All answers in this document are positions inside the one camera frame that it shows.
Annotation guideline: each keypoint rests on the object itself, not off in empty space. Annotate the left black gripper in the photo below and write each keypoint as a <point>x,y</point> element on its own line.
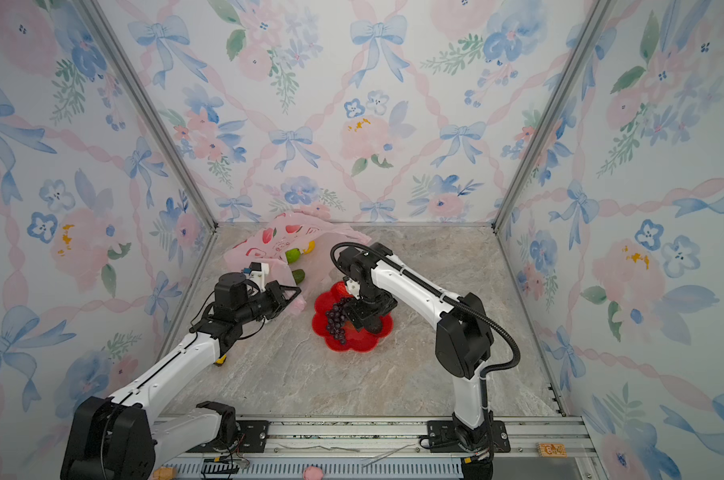
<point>274,291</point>

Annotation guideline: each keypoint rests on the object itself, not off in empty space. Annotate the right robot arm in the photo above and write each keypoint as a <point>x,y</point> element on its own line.
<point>378,281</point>

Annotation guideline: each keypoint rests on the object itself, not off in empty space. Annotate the left corner aluminium post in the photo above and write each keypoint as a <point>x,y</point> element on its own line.
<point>95,19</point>

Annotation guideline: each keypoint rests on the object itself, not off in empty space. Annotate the right corner aluminium post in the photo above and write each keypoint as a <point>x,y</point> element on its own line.
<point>585,43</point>

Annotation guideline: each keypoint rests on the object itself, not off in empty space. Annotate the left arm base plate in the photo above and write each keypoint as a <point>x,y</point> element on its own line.
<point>251,436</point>

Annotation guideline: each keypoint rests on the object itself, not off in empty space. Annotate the green custard apple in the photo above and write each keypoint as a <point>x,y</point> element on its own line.
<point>293,255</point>

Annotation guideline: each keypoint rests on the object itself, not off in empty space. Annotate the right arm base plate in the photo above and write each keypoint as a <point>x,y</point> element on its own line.
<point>443,437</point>

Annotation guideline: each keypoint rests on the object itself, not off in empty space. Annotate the pink small object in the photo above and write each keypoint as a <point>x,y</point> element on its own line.
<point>313,473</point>

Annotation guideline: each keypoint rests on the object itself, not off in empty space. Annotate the pink plastic bag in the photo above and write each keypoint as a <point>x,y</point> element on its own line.
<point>288,231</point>

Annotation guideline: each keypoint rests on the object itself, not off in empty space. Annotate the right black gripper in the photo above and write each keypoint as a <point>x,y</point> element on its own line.
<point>354,314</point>

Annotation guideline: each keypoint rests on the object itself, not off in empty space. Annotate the aluminium front rail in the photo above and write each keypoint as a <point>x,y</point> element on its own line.
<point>349,447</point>

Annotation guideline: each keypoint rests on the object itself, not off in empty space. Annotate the corner aluminium post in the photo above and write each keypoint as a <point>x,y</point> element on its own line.
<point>95,19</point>
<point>585,43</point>

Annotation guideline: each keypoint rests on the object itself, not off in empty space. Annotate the yellow fruit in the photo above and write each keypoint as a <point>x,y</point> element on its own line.
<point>310,248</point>

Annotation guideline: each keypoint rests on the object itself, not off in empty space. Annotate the dark grape bunch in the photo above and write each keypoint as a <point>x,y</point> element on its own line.
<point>337,320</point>

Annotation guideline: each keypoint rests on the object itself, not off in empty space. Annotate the red flower-shaped plate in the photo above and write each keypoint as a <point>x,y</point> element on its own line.
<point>361,341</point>

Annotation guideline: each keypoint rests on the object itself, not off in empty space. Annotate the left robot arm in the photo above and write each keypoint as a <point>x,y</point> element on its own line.
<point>122,437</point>

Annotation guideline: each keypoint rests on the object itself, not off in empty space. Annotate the small wooden tag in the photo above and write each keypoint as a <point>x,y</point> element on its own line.
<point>552,450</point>

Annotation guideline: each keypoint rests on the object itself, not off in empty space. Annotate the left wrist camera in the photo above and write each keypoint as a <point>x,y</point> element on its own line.
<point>258,273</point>

